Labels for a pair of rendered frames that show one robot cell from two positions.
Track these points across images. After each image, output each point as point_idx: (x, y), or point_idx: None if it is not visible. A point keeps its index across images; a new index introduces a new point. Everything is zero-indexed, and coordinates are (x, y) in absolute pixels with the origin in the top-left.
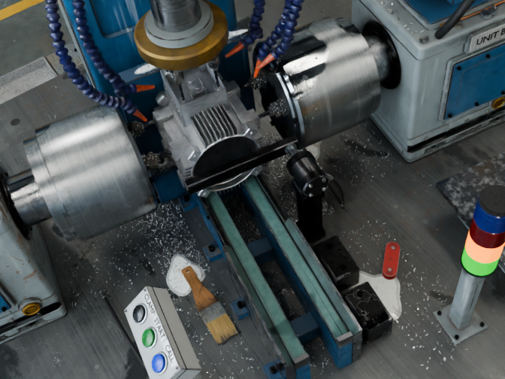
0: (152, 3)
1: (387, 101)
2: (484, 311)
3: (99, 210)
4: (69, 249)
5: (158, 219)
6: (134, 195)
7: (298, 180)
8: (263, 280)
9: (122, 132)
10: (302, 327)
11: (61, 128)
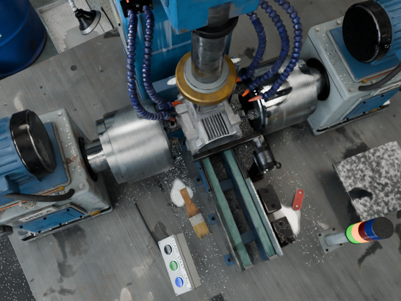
0: (194, 67)
1: None
2: None
3: (142, 174)
4: None
5: None
6: (163, 167)
7: (259, 163)
8: (230, 215)
9: (160, 133)
10: (247, 238)
11: (122, 125)
